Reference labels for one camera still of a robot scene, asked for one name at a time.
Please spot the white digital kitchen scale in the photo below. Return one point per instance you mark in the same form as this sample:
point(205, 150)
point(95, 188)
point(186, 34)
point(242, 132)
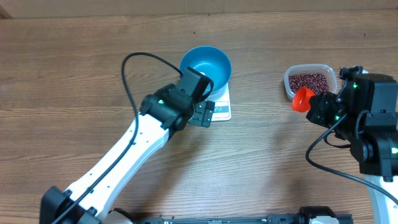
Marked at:
point(222, 110)

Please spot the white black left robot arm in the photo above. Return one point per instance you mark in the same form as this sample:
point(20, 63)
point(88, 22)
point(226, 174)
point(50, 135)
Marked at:
point(89, 199)

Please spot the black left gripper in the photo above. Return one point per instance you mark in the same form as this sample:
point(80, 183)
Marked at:
point(204, 112)

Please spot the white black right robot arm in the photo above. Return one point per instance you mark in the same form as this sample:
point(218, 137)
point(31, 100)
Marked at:
point(364, 113)

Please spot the red adzuki beans in container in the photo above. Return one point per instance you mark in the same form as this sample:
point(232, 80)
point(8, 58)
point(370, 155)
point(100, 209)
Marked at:
point(317, 82)

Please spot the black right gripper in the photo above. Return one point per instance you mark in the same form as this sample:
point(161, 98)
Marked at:
point(321, 107)

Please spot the orange scoop blue handle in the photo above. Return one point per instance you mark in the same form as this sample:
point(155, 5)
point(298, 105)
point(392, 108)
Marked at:
point(301, 100)

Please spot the blue metal bowl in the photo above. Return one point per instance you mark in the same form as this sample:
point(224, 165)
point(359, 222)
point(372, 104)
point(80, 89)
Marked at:
point(211, 62)

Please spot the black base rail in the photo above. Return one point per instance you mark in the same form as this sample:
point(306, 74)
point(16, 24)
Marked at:
point(305, 215)

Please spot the clear plastic bean container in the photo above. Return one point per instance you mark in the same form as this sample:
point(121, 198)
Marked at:
point(310, 68)

